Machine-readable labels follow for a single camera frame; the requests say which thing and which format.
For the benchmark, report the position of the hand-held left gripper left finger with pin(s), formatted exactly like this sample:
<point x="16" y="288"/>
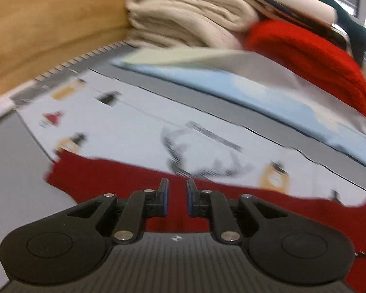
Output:
<point x="165" y="198"/>

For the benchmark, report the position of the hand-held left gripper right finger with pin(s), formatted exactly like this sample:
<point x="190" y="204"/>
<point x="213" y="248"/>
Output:
<point x="189" y="200"/>

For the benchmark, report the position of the dark red garment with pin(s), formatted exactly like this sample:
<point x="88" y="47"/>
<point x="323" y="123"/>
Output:
<point x="94" y="174"/>

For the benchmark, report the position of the light blue pillow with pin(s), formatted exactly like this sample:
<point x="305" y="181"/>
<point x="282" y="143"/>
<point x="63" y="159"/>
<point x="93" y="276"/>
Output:
<point x="231" y="82"/>

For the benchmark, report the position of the folded beige blanket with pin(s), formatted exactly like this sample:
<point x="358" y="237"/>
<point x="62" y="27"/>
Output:
<point x="186" y="9"/>

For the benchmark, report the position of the wooden headboard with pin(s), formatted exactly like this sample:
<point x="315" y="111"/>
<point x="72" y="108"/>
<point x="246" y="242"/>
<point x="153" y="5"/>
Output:
<point x="48" y="30"/>

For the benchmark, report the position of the teal cloth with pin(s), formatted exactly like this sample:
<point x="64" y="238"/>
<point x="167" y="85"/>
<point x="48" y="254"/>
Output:
<point x="347" y="21"/>

